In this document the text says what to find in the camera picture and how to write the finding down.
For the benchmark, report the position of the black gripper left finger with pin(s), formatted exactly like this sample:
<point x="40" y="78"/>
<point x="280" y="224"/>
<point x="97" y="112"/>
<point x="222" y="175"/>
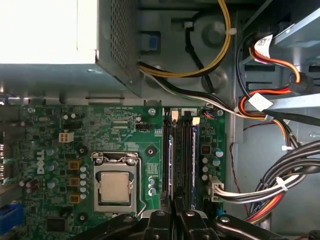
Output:
<point x="157" y="225"/>

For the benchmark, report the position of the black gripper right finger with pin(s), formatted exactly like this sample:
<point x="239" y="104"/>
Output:
<point x="195" y="225"/>

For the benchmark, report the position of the RAM slot with black latches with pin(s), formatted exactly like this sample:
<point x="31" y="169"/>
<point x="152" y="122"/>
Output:
<point x="166" y="150"/>
<point x="187" y="150"/>

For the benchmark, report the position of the RAM slot with white latches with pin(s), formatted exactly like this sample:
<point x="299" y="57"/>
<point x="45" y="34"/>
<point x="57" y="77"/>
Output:
<point x="196" y="121"/>
<point x="177" y="150"/>

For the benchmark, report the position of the metal socket cover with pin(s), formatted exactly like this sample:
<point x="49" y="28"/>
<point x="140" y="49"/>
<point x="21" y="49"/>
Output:
<point x="115" y="207"/>

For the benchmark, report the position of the silver CPU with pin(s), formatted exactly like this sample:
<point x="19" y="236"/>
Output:
<point x="115" y="187"/>

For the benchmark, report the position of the black PC case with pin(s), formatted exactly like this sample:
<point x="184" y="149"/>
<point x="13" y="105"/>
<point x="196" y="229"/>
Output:
<point x="262" y="162"/>

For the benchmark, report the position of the green motherboard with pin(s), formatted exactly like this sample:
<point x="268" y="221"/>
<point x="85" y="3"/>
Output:
<point x="112" y="130"/>

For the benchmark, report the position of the blue plastic case clip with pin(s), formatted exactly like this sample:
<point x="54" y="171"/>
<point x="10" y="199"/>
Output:
<point x="152" y="42"/>

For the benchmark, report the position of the grey power supply unit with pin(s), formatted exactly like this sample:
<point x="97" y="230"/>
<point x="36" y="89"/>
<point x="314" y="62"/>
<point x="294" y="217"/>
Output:
<point x="120" y="37"/>

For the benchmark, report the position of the tall grey drive cage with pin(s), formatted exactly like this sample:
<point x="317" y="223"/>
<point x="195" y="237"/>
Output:
<point x="300" y="32"/>

